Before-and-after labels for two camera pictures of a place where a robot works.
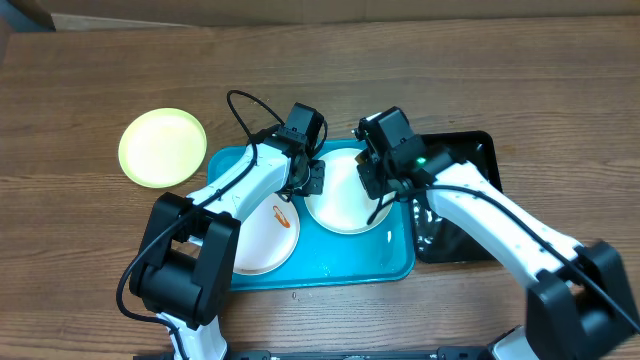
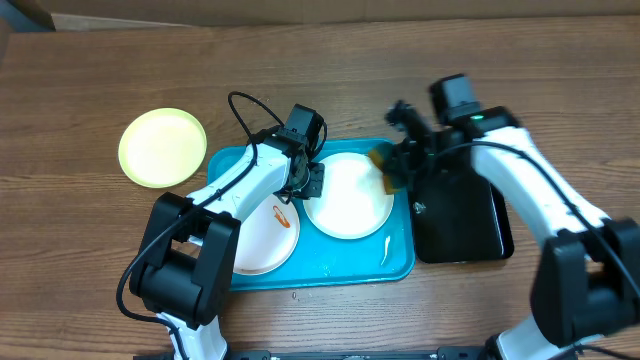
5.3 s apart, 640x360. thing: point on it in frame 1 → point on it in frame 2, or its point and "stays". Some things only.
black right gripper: (369, 178) → (405, 153)
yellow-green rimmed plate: (162, 148) stays
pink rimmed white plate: (267, 237) stays
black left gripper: (318, 169) stays
